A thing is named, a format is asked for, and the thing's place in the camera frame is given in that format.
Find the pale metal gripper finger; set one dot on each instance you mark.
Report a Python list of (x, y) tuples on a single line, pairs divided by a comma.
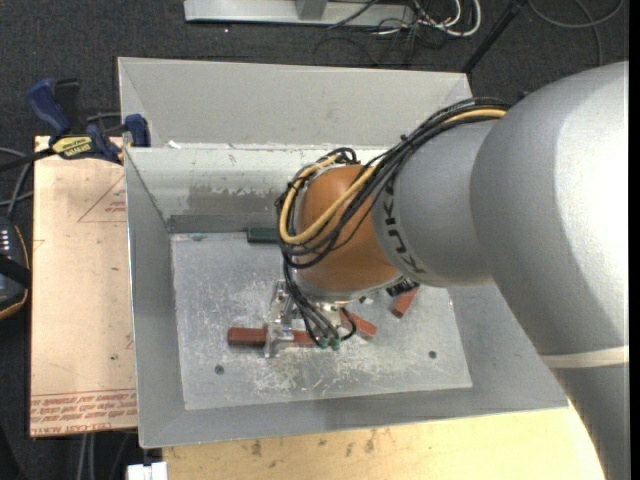
[(278, 339), (281, 302)]

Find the red-brown block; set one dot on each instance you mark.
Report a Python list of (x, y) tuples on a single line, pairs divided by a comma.
[(404, 304), (364, 325), (245, 336)]

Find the grey metal bin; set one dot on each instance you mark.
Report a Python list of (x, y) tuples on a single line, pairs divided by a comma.
[(240, 278)]

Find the dark green flat block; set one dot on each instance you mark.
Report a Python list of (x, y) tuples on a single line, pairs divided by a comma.
[(262, 235)]

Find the brown cardboard board red print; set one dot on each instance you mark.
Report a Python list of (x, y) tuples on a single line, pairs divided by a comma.
[(80, 288)]

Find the black cylinder on white bracket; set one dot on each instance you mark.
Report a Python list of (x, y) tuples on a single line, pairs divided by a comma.
[(406, 286)]

